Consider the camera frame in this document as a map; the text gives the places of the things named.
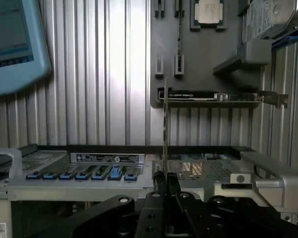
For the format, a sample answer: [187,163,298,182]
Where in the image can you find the tall blue slot clip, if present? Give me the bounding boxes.
[107,165,123,181]

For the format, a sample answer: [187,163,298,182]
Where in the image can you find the black graphics card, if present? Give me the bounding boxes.
[158,90,289,109]

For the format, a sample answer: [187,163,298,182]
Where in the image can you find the grey open PC case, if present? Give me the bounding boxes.
[0,143,298,238]

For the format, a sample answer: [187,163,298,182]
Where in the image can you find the blue disk carrier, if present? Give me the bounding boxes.
[242,8,298,52]

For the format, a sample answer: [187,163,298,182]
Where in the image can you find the light blue teach pendant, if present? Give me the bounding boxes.
[0,0,53,98]

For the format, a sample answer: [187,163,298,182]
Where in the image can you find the black case label sticker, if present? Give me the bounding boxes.
[70,152,145,165]

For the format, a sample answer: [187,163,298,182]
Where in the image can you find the silver CPU chip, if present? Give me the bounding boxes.
[193,0,226,27]

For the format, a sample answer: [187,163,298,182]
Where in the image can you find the light grey bay handle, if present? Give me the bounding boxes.
[0,148,23,184]

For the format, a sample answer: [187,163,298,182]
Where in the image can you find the silver hard disk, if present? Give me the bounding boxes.
[245,0,298,43]

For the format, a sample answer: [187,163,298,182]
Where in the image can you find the dark grey parts rack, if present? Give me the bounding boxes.
[150,0,275,110]

